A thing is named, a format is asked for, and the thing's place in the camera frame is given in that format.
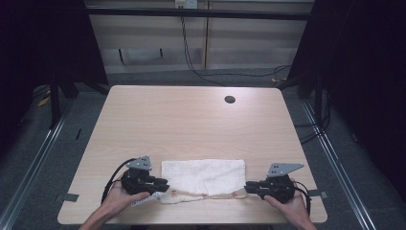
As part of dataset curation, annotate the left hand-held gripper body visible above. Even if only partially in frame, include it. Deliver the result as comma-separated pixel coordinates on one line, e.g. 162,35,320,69
120,154,158,196

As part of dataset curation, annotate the person's left hand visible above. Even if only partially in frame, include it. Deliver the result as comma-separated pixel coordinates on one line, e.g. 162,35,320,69
101,181,151,219

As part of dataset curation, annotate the person's right hand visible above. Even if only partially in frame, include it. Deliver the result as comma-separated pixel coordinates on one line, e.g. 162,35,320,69
263,184,309,222

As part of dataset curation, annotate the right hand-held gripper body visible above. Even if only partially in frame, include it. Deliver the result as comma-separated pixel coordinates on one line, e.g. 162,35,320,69
259,162,305,205

